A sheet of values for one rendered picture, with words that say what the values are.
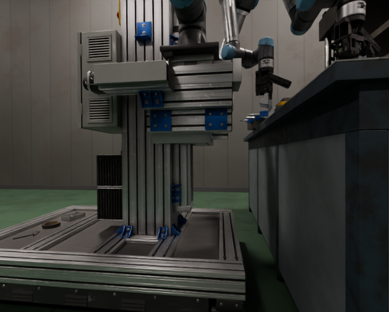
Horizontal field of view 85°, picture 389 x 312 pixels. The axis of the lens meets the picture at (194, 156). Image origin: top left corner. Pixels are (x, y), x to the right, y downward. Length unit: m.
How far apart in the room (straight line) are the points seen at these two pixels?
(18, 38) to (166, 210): 4.94
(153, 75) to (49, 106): 4.11
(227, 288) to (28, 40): 5.21
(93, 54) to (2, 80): 4.43
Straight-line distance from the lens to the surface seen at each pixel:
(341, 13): 0.93
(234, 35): 1.25
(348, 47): 0.86
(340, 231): 0.60
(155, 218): 1.11
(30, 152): 5.00
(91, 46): 1.27
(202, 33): 0.99
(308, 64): 4.07
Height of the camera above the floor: 0.63
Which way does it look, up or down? level
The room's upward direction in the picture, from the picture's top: straight up
